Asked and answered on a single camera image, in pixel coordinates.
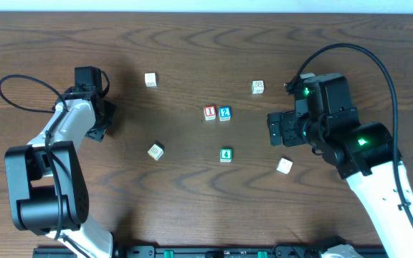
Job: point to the green number 4 block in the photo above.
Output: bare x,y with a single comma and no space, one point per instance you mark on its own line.
226,155

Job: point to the yellow W O block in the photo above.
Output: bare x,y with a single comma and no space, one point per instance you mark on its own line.
156,151

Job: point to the white block lower right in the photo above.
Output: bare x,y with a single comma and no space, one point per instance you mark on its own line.
284,166

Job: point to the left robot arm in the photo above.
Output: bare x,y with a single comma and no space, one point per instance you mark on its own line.
47,191

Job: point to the white block upper left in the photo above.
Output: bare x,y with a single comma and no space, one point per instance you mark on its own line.
150,79

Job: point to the white block green R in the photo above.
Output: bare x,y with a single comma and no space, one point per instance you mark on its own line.
258,87

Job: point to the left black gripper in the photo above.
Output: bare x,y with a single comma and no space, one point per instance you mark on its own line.
101,126

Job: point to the blue number 2 block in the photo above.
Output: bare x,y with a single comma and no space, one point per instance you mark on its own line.
225,113

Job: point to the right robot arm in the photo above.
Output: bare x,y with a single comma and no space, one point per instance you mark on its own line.
363,157

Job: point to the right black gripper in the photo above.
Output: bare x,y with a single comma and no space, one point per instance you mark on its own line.
276,128

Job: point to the red letter I block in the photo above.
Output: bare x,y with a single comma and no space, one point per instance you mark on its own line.
210,112

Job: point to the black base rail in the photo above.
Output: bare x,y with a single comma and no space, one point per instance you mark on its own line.
333,247

